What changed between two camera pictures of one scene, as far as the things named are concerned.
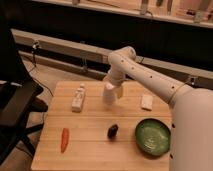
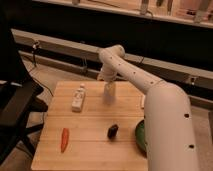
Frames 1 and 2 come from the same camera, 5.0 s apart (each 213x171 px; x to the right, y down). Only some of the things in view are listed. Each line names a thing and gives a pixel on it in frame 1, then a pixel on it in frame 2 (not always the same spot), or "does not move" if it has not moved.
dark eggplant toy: [112, 131] does not move
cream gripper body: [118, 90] to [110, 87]
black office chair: [19, 98] does not move
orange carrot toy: [65, 139] does not move
